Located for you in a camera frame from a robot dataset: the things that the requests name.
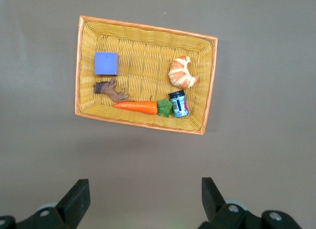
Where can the small blue white can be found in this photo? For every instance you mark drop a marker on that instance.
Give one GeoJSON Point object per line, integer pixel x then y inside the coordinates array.
{"type": "Point", "coordinates": [179, 104]}

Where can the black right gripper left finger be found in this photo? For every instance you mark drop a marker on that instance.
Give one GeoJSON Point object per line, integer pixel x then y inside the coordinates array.
{"type": "Point", "coordinates": [74, 202]}

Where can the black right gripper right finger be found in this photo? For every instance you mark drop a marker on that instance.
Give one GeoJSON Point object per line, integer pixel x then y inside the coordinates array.
{"type": "Point", "coordinates": [212, 202]}

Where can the brown toy lion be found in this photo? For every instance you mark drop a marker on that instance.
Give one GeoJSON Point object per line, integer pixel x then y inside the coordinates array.
{"type": "Point", "coordinates": [111, 90]}

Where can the purple foam cube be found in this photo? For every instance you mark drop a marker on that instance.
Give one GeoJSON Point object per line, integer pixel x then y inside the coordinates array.
{"type": "Point", "coordinates": [106, 63]}

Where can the toy croissant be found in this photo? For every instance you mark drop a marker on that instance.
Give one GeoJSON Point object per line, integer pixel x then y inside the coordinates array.
{"type": "Point", "coordinates": [181, 73]}

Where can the yellow wicker basket orange rim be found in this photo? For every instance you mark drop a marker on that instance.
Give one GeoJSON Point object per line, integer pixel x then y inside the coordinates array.
{"type": "Point", "coordinates": [148, 53]}

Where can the orange toy carrot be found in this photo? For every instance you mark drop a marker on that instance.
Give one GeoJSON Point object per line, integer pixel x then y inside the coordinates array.
{"type": "Point", "coordinates": [138, 106]}

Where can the brown table cover cloth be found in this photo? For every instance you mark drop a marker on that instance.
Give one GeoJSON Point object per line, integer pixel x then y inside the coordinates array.
{"type": "Point", "coordinates": [247, 164]}

